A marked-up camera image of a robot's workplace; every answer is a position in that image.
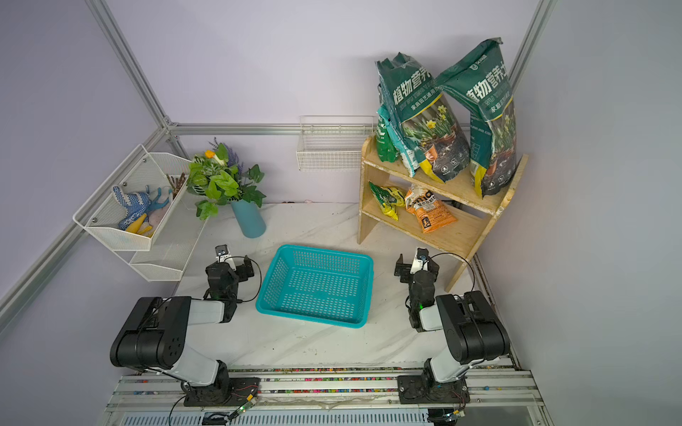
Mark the artificial green plant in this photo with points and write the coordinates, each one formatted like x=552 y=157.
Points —
x=219 y=178

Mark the teal white fertilizer bag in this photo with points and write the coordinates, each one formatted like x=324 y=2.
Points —
x=406 y=153

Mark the orange small bag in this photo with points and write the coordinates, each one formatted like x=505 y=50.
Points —
x=430 y=212

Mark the dark green soil bag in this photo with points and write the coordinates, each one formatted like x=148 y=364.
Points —
x=480 y=83
x=423 y=116

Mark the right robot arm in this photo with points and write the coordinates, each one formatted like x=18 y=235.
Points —
x=473 y=333

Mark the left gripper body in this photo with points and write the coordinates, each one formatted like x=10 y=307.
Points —
x=229 y=267

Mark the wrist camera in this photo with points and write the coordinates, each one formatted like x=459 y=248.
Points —
x=420 y=261
x=223 y=252

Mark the yellow green small bag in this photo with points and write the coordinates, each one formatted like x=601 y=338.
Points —
x=389 y=198

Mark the teal vase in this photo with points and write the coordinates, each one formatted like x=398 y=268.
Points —
x=249 y=218

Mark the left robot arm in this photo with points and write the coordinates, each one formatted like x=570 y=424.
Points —
x=154 y=337

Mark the teal plastic basket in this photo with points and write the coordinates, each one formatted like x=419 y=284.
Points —
x=318 y=285

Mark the white mesh tiered rack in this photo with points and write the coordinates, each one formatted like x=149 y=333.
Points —
x=164 y=256

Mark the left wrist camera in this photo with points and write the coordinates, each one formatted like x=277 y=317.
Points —
x=223 y=252

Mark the white wire wall basket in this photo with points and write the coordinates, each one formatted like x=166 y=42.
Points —
x=333 y=142

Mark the yellow toy in rack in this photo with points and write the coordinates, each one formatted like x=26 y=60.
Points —
x=141 y=226

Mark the blue knitted glove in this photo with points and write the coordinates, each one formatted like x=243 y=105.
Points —
x=138 y=203

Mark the green white tall bag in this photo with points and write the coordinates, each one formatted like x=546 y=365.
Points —
x=385 y=147

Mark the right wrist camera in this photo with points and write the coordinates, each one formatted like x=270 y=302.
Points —
x=420 y=261

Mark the brown twigs bundle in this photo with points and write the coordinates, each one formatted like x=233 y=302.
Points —
x=176 y=183

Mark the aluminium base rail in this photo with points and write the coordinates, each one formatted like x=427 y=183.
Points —
x=493 y=393

